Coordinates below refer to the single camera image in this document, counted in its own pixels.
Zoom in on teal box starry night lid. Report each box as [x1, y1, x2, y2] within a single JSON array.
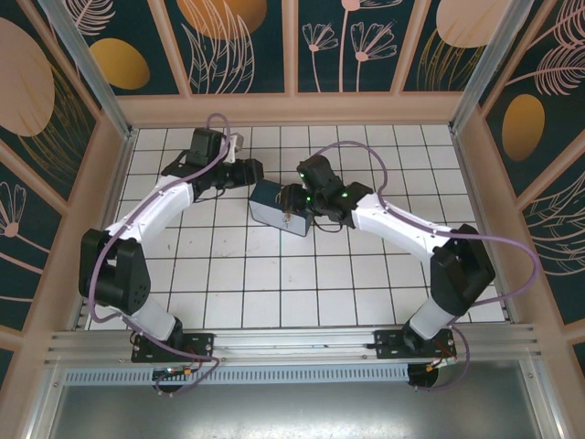
[[248, 178, 314, 239]]

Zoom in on grey metal sheet panel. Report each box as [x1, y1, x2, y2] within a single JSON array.
[[27, 381, 561, 439]]

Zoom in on aluminium corner post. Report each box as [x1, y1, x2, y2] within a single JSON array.
[[37, 0, 140, 141], [449, 0, 548, 134]]

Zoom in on aluminium mounting rail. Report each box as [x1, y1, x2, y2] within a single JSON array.
[[44, 323, 543, 367]]

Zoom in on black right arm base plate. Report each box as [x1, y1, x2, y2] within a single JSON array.
[[373, 327, 457, 363]]

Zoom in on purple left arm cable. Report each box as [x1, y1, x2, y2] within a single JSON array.
[[89, 112, 232, 398]]

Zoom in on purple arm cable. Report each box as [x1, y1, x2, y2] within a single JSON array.
[[89, 112, 232, 398], [318, 140, 541, 393]]

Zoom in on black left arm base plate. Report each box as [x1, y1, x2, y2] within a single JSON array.
[[131, 332, 216, 365]]

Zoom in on grey slotted cable duct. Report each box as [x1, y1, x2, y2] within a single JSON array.
[[63, 364, 411, 386]]

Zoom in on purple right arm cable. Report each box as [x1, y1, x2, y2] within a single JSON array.
[[318, 140, 541, 393]]

